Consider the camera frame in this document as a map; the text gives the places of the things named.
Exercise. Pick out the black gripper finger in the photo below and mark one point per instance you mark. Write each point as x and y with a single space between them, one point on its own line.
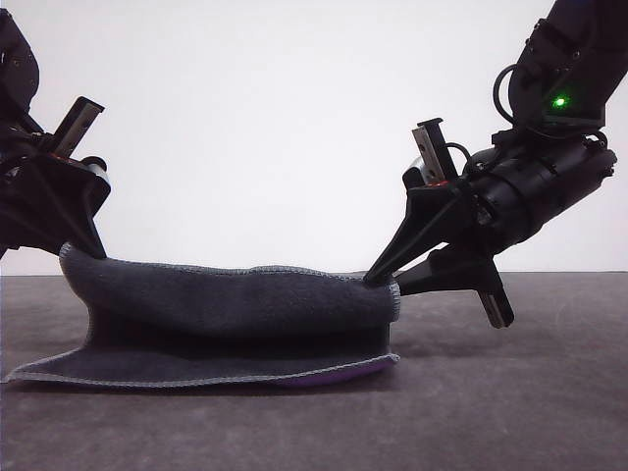
81 196
432 216
456 272
34 216

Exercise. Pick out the purple towel with grey hem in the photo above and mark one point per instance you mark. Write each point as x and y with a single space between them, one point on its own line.
221 304

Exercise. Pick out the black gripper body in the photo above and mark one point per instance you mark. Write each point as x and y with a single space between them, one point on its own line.
539 191
73 127

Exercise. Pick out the grey table cloth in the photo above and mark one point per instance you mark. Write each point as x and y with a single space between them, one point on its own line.
466 392

